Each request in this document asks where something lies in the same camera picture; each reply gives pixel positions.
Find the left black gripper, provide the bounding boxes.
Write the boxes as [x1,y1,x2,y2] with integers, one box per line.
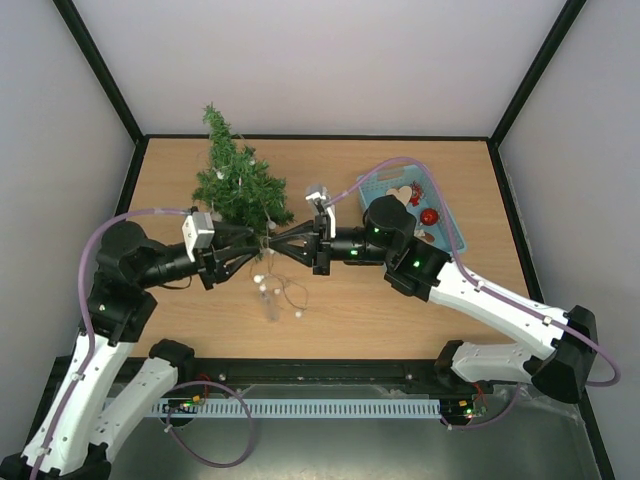
[139,221,261,290]

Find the fairy light string white beads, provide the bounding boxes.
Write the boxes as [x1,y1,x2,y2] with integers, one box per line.
[208,140,311,323]

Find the small green christmas tree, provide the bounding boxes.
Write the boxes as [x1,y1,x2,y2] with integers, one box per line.
[192,104,294,246]

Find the light blue plastic basket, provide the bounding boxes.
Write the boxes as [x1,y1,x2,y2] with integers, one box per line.
[358,165,452,254]

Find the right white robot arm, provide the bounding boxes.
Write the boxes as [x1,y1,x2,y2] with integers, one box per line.
[269,195,597,404]

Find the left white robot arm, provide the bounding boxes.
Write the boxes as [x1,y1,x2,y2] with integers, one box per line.
[1,212,259,479]

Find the wooden heart ornament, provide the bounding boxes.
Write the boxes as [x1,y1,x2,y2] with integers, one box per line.
[386,185,413,208]

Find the red ball ornament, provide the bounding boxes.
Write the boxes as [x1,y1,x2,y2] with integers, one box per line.
[420,208,440,226]

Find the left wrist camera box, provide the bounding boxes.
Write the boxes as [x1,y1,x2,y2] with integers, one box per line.
[181,211,215,262]

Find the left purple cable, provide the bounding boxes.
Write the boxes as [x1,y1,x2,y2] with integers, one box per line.
[30,208,257,473]

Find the black frame rail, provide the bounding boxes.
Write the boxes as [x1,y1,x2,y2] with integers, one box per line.
[60,356,581,393]

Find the white cable duct rail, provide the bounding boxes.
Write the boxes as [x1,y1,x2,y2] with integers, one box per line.
[174,398,441,420]

